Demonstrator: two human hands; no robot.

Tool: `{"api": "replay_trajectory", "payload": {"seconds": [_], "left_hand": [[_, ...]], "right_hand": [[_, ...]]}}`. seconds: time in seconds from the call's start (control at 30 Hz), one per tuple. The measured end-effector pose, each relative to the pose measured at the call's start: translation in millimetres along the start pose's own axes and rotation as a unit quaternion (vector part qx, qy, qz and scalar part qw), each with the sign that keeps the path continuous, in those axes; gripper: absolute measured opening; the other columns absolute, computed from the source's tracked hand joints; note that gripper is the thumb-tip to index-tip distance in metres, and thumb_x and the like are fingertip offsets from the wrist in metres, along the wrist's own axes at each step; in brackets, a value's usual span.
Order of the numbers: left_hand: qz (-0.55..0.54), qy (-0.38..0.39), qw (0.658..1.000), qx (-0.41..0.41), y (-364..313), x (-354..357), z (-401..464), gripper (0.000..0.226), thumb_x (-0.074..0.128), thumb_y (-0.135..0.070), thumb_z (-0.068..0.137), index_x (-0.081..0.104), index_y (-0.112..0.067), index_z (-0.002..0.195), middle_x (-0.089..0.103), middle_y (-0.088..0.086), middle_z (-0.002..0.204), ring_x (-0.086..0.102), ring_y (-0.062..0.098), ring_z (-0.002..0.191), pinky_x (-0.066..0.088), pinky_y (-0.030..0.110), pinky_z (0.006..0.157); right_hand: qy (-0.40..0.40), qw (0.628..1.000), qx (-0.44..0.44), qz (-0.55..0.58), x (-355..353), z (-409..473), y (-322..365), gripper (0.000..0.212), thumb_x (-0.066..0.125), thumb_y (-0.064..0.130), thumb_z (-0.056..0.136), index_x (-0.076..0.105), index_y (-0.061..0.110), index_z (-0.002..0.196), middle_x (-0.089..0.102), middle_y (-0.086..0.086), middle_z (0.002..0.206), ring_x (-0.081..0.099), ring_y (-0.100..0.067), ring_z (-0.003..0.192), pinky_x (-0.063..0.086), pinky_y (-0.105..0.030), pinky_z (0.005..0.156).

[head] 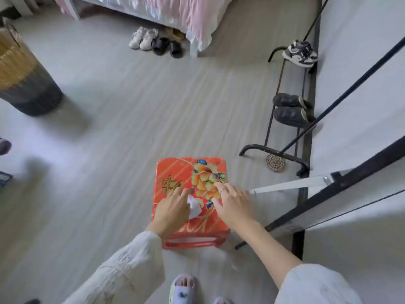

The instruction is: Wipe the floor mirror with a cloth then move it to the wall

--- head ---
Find person's left hand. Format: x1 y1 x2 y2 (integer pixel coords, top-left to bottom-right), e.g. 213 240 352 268
145 186 196 240

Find person's right hand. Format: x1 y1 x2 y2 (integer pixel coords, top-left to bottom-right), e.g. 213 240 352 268
211 182 259 232

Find white wiping cloth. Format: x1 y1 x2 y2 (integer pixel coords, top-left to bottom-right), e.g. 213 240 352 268
186 194 203 220

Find black-framed mirror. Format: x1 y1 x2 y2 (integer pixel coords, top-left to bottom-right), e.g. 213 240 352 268
235 136 405 250

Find person's right forearm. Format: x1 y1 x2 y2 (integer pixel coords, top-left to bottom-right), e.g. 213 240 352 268
232 218 355 304

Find person's left forearm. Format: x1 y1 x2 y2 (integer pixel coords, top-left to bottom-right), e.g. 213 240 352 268
62 229 167 304

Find red floral plastic stool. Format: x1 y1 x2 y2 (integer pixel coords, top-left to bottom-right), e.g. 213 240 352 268
151 157 231 250

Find round patterned brown object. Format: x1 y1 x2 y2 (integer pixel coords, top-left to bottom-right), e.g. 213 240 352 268
265 154 286 172

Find grey white sneaker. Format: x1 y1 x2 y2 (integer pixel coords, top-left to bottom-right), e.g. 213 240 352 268
292 40 319 60
282 44 316 68

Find black slipper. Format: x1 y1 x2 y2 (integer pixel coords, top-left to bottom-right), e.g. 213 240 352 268
151 37 170 57
169 40 184 59

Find dark blue plastic object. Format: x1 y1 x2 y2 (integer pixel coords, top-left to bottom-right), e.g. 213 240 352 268
0 171 14 189

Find yellow slippers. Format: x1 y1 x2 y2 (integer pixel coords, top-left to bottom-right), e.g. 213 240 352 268
164 27 186 40

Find woven tan black basket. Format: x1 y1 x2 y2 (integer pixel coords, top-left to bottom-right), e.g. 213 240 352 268
0 17 64 117

